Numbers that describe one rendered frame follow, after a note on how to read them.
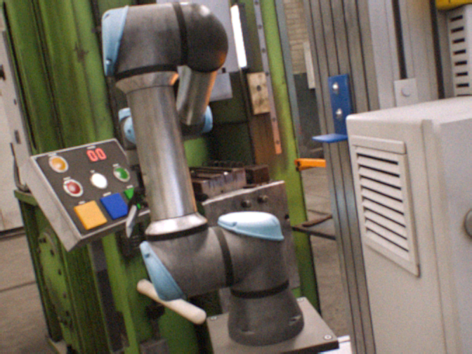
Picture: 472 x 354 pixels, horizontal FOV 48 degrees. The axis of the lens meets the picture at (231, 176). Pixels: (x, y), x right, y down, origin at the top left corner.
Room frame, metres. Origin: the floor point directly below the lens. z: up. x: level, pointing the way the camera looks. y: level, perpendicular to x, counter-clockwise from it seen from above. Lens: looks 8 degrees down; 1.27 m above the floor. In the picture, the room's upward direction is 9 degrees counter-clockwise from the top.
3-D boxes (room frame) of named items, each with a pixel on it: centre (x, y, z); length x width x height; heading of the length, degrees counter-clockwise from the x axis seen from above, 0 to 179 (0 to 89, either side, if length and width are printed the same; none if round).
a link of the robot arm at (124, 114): (1.43, 0.23, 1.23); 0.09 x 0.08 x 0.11; 14
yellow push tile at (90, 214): (1.49, 0.42, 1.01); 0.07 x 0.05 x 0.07; 146
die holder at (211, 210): (2.22, 0.10, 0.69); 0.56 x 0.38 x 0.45; 31
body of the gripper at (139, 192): (1.43, 0.23, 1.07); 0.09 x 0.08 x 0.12; 7
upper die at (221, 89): (2.19, 0.14, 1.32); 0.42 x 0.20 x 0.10; 31
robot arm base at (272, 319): (0.99, -0.02, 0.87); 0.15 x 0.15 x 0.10
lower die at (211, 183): (2.19, 0.14, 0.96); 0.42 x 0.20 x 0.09; 31
